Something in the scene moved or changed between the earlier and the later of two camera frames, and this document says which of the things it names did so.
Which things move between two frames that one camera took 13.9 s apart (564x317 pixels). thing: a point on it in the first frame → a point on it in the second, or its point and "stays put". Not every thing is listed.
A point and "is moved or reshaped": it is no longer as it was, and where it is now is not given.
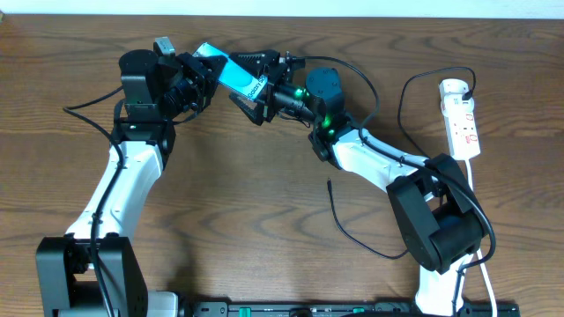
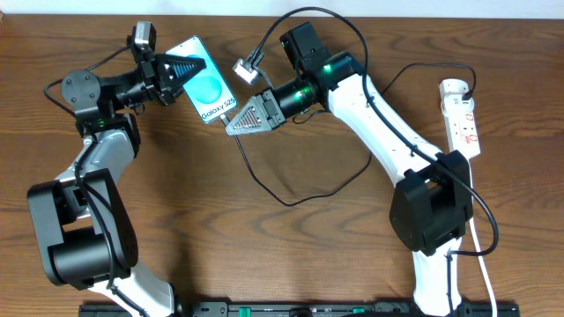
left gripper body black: x=203 y=81 → x=152 y=80
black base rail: x=344 y=308 stays put
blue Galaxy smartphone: x=236 y=77 is moved or reshaped
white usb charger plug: x=453 y=105 stays put
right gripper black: x=259 y=113 → x=267 y=122
